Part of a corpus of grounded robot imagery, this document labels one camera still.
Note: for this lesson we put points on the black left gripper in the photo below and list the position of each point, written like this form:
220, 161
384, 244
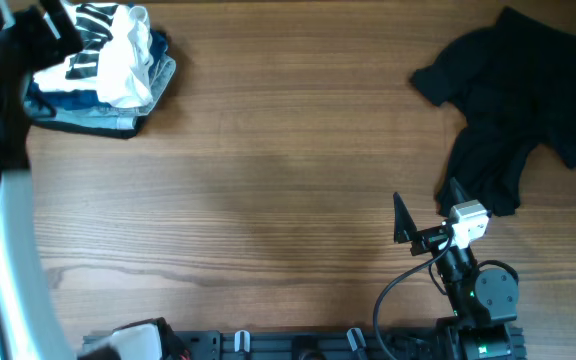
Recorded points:
51, 47

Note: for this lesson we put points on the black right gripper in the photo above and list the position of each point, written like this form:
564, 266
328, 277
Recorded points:
427, 239

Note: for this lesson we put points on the white Puma t-shirt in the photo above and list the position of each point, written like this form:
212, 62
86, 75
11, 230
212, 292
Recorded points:
115, 59

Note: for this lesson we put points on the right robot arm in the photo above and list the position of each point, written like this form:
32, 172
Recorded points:
483, 295

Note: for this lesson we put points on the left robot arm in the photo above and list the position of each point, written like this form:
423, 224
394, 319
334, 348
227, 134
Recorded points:
29, 328

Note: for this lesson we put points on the blue folded shirt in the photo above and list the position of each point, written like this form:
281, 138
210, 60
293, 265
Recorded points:
160, 74

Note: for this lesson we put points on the light denim folded jeans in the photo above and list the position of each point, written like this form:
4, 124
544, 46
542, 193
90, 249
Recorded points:
96, 117

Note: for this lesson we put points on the black folded garment under stack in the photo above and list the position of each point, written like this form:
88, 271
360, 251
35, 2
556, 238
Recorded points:
102, 132

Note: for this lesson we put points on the black t-shirt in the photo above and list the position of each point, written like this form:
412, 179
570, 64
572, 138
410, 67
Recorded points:
515, 83

